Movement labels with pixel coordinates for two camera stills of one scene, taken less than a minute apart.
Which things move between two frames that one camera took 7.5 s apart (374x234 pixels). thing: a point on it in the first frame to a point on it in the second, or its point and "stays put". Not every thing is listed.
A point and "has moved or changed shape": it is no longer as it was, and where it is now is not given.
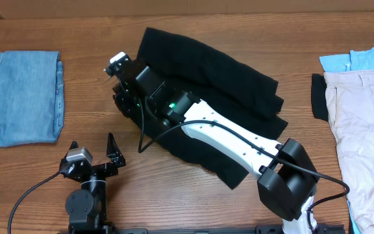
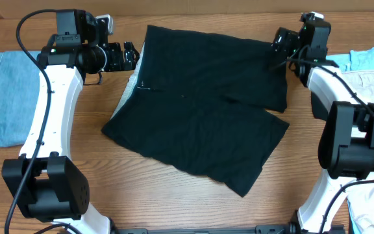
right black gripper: (123, 95) to (288, 37)
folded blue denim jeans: (22, 101) stays put
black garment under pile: (318, 97) stays put
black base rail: (271, 229) stays put
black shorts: (224, 86) has moved or changed shape
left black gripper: (114, 155) to (117, 64)
